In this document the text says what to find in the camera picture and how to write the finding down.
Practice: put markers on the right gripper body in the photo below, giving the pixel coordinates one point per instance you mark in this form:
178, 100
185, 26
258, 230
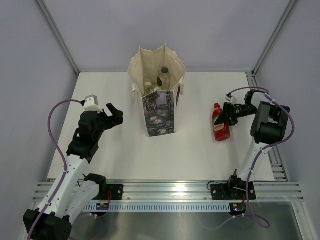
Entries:
240, 111

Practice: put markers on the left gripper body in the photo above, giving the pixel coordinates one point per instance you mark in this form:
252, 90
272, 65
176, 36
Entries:
103, 121

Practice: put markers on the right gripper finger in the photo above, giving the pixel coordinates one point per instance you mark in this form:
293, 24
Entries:
227, 106
223, 118

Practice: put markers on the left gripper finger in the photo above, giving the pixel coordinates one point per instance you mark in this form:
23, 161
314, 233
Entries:
116, 115
113, 122

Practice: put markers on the red bottle white label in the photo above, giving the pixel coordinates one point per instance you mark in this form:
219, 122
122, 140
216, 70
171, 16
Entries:
221, 132

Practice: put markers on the pale green bottle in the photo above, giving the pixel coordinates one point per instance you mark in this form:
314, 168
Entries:
148, 88

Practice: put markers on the clear square bottle black cap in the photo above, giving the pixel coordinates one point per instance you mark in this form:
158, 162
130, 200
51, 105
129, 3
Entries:
164, 79

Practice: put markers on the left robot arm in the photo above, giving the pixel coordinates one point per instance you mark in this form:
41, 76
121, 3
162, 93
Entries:
54, 216

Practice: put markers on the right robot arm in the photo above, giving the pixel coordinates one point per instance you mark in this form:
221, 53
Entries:
268, 129

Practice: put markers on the beige canvas tote bag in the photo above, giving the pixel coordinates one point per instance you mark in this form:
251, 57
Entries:
159, 107

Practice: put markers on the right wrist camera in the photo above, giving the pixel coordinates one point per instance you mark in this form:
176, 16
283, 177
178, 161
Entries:
231, 99

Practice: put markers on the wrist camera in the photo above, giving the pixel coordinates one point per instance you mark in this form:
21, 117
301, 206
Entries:
90, 103
231, 99

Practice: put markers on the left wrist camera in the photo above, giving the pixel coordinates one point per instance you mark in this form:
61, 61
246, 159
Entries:
90, 103

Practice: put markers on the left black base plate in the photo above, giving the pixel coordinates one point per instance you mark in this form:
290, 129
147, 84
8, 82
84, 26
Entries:
111, 192

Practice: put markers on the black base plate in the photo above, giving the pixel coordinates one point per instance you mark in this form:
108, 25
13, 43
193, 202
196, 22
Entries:
226, 192
111, 192

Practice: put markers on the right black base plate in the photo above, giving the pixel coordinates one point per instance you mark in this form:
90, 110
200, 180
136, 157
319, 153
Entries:
226, 192

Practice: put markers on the white slotted cable duct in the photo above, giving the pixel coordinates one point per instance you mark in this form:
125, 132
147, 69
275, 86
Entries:
169, 207

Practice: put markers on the right frame post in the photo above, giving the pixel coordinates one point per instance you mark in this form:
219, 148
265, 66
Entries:
280, 24

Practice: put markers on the frame post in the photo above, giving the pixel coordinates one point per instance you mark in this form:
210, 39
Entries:
48, 18
280, 24

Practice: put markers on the left frame post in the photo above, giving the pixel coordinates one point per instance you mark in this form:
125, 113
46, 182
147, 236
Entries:
48, 18

